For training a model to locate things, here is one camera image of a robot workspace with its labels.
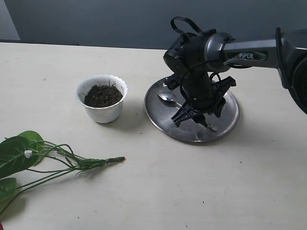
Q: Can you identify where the round stainless steel plate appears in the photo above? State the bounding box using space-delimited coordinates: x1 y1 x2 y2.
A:
144 77 240 142

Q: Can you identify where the artificial anthurium plant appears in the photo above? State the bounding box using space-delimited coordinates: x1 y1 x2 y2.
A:
0 130 125 214

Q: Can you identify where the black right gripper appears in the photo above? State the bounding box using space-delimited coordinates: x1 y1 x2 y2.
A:
171 71 216 132

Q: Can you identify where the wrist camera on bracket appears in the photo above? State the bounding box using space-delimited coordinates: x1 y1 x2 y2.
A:
211 76 236 118

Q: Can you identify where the dark soil in pot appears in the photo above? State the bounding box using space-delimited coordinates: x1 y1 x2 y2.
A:
84 85 123 108

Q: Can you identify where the metal spork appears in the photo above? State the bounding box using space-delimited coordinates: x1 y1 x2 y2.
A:
157 91 216 132

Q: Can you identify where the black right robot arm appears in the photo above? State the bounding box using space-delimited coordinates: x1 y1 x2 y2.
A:
163 28 307 127

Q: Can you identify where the white scalloped flower pot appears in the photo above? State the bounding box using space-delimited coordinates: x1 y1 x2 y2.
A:
75 74 128 124

